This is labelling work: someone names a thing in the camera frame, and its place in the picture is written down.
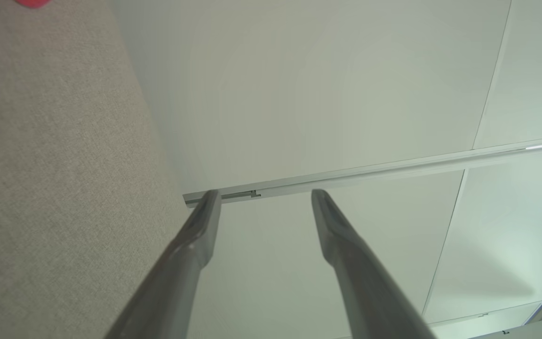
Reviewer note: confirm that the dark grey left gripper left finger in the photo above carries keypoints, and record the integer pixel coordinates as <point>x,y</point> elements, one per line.
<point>172,282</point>

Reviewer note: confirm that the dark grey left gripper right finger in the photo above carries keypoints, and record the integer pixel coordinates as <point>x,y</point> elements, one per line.
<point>365,292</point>

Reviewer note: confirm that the red shirt with white sleeves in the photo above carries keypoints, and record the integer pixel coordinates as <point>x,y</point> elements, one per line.
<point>33,3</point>

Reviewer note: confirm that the aluminium wall rail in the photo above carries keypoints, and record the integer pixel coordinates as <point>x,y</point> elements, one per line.
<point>370,172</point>

